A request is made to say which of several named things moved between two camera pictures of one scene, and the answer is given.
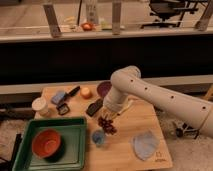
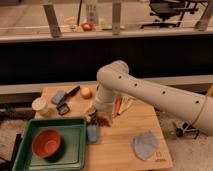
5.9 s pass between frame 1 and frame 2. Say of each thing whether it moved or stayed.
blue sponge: stayed
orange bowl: stayed
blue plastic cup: moved
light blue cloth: stayed
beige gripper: moved
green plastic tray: stayed
